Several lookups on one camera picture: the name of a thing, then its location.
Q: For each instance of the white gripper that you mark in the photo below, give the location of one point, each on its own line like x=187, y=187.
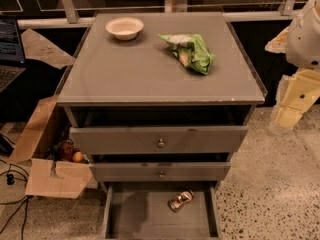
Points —
x=305, y=42

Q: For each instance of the orange soda can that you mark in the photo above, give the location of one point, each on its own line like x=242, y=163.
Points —
x=180, y=200

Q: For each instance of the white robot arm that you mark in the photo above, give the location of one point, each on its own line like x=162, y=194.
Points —
x=303, y=45

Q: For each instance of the grey drawer cabinet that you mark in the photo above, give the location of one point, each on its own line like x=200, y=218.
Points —
x=140, y=83

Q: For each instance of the grey top drawer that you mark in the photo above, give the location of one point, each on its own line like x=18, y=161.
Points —
x=162, y=140

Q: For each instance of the grey drawer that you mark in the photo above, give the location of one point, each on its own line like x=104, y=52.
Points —
x=139, y=211
x=162, y=140
x=161, y=171

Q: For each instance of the grey bottom drawer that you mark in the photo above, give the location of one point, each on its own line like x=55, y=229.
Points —
x=139, y=211

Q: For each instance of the grey middle drawer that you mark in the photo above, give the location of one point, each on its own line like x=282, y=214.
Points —
x=161, y=171

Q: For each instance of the green chip bag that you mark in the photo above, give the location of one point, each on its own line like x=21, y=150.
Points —
x=191, y=50

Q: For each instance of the white paper bowl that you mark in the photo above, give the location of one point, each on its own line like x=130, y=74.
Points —
x=124, y=28

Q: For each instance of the orange fruit in box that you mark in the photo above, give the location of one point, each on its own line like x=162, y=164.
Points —
x=77, y=157

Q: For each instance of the dark red jar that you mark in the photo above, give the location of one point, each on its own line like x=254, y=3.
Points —
x=66, y=150

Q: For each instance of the open cardboard box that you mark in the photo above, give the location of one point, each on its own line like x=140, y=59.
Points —
x=38, y=143

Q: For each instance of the brown cardboard sheet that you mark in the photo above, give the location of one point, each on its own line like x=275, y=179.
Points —
x=39, y=48

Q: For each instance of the black laptop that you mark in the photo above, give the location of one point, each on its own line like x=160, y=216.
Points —
x=12, y=57

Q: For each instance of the metal railing frame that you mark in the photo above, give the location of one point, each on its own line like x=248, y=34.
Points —
x=66, y=13

